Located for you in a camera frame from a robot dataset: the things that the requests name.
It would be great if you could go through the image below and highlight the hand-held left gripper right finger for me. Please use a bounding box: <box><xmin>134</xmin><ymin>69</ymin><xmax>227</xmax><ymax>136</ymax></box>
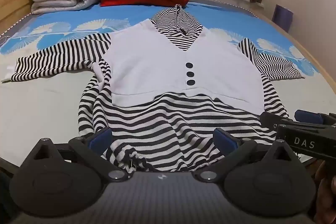
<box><xmin>193</xmin><ymin>128</ymin><xmax>302</xmax><ymax>183</ymax></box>

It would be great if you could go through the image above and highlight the purple box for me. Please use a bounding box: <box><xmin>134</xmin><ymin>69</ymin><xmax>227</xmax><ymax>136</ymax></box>
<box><xmin>272</xmin><ymin>4</ymin><xmax>294</xmax><ymax>33</ymax></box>

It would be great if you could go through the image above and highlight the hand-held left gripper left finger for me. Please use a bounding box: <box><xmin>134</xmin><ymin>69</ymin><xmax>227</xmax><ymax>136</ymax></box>
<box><xmin>20</xmin><ymin>127</ymin><xmax>129</xmax><ymax>183</ymax></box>

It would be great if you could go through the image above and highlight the person's right hand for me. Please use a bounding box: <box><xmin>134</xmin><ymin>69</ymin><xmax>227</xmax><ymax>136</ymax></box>
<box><xmin>314</xmin><ymin>161</ymin><xmax>336</xmax><ymax>224</ymax></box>

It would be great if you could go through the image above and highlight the wooden bed frame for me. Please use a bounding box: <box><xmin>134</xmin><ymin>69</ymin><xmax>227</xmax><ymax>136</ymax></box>
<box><xmin>252</xmin><ymin>10</ymin><xmax>336</xmax><ymax>119</ymax></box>

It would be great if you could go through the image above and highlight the black white striped hooded top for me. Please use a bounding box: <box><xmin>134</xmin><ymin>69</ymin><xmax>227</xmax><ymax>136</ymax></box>
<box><xmin>1</xmin><ymin>4</ymin><xmax>306</xmax><ymax>173</ymax></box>

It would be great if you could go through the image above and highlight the blue fan print bedsheet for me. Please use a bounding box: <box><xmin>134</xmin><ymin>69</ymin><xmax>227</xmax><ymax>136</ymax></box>
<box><xmin>0</xmin><ymin>0</ymin><xmax>336</xmax><ymax>169</ymax></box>

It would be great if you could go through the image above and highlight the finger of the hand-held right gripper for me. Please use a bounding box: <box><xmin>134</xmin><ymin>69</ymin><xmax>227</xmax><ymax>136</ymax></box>
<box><xmin>260</xmin><ymin>112</ymin><xmax>289</xmax><ymax>133</ymax></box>
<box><xmin>294</xmin><ymin>109</ymin><xmax>336</xmax><ymax>127</ymax></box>

